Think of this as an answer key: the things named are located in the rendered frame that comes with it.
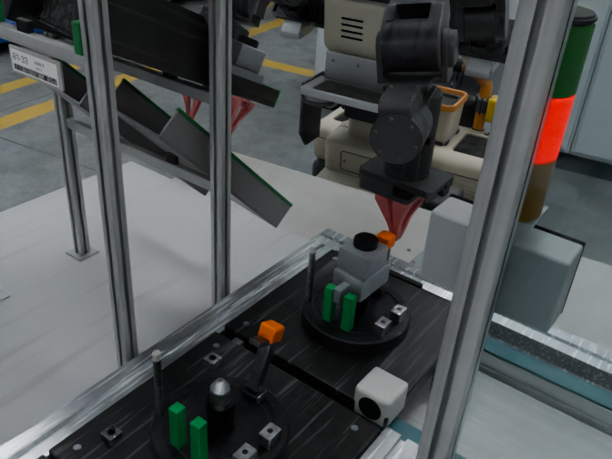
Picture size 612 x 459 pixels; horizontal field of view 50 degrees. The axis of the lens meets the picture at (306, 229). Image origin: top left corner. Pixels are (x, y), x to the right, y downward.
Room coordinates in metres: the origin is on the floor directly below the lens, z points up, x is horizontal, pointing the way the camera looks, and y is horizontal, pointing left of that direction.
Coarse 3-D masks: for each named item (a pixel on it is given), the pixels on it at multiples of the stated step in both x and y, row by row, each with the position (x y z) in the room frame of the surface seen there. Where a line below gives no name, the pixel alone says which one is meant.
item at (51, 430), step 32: (288, 256) 0.83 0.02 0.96; (320, 256) 0.83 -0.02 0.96; (256, 288) 0.74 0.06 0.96; (192, 320) 0.66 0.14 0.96; (224, 320) 0.66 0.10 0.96; (160, 352) 0.59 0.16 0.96; (96, 384) 0.53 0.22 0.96; (128, 384) 0.54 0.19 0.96; (64, 416) 0.48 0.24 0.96; (0, 448) 0.44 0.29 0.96; (32, 448) 0.45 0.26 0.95; (384, 448) 0.47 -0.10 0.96; (416, 448) 0.48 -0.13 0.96
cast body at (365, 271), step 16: (352, 240) 0.68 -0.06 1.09; (368, 240) 0.67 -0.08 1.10; (352, 256) 0.65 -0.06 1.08; (368, 256) 0.65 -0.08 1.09; (384, 256) 0.67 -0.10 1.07; (336, 272) 0.66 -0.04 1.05; (352, 272) 0.65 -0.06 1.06; (368, 272) 0.64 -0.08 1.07; (384, 272) 0.68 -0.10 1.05; (336, 288) 0.64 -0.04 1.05; (352, 288) 0.64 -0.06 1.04; (368, 288) 0.65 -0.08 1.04
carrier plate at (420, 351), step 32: (288, 288) 0.73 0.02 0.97; (416, 288) 0.75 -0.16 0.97; (256, 320) 0.66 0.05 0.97; (288, 320) 0.66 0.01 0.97; (416, 320) 0.68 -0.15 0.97; (256, 352) 0.61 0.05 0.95; (288, 352) 0.60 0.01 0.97; (320, 352) 0.60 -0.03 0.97; (384, 352) 0.61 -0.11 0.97; (416, 352) 0.62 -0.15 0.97; (320, 384) 0.56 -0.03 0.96; (352, 384) 0.55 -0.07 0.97; (416, 384) 0.56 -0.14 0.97
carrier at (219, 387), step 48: (144, 384) 0.53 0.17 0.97; (192, 384) 0.51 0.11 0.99; (240, 384) 0.52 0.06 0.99; (288, 384) 0.55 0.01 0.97; (96, 432) 0.46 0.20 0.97; (144, 432) 0.46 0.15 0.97; (192, 432) 0.42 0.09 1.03; (240, 432) 0.46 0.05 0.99; (288, 432) 0.46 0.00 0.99; (336, 432) 0.48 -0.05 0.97
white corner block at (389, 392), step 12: (372, 372) 0.55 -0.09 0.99; (384, 372) 0.56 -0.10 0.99; (360, 384) 0.53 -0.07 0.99; (372, 384) 0.54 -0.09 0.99; (384, 384) 0.54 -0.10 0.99; (396, 384) 0.54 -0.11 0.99; (360, 396) 0.53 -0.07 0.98; (372, 396) 0.52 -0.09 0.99; (384, 396) 0.52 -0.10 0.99; (396, 396) 0.52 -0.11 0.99; (360, 408) 0.52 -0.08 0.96; (372, 408) 0.52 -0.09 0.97; (384, 408) 0.51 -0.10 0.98; (396, 408) 0.52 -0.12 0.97; (372, 420) 0.52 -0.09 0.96
